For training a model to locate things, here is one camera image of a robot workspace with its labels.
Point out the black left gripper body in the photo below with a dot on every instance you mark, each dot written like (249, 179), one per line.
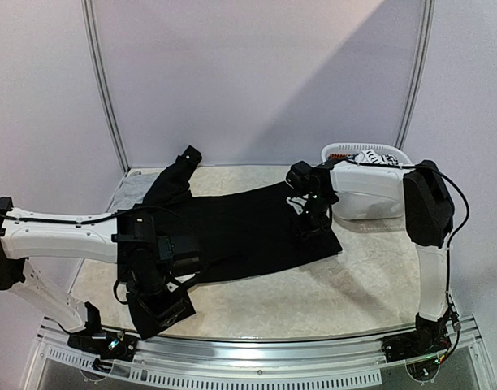
(162, 311)

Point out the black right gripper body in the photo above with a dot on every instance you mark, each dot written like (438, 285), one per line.
(310, 223)

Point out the grey t-shirt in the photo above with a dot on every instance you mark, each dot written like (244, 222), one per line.
(132, 190)

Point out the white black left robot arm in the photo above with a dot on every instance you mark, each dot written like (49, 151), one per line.
(156, 268)

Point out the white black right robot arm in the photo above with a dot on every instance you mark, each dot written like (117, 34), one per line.
(415, 193)

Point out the translucent white laundry basket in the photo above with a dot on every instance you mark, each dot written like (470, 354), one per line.
(367, 191)

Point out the navy printed garment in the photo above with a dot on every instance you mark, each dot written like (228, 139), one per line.
(338, 158)

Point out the black white striped garment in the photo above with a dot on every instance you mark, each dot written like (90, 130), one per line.
(370, 156)

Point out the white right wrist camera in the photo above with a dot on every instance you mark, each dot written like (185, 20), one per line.
(297, 205)

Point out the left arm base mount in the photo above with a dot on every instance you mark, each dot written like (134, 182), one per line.
(108, 345)

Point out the aluminium front rail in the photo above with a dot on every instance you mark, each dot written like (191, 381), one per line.
(353, 362)

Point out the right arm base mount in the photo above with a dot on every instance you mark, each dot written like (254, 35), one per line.
(418, 343)

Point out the aluminium right corner post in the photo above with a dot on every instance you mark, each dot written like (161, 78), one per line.
(423, 40)

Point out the aluminium corner post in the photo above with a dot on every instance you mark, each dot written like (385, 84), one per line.
(99, 69)
(423, 40)

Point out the aluminium left corner post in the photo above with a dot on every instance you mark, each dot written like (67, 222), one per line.
(99, 69)

